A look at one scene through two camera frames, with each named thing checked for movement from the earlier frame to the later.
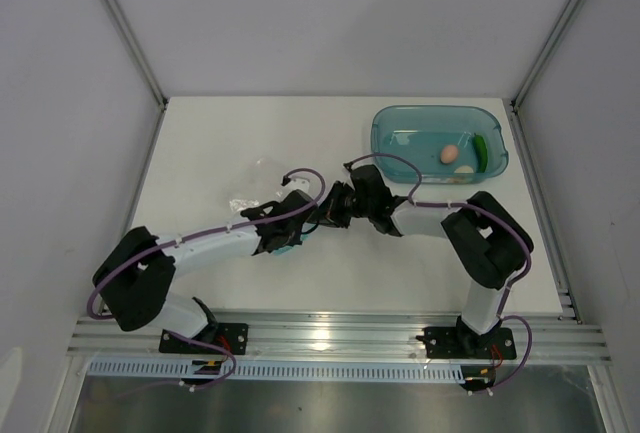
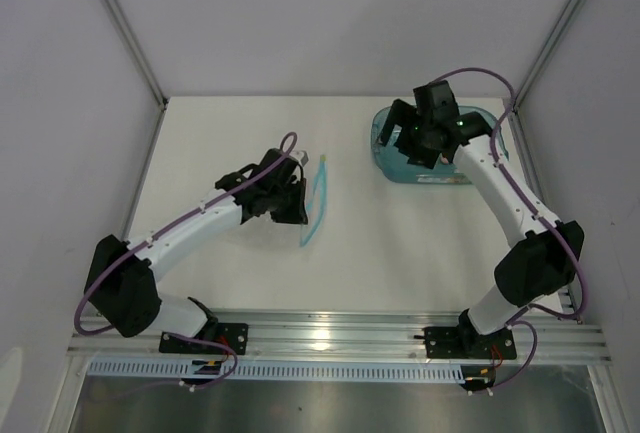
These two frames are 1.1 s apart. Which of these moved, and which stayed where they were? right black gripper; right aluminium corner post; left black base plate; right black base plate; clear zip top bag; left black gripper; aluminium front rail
Moved: right black gripper; left black gripper; clear zip top bag
Stayed: right black base plate; left black base plate; aluminium front rail; right aluminium corner post
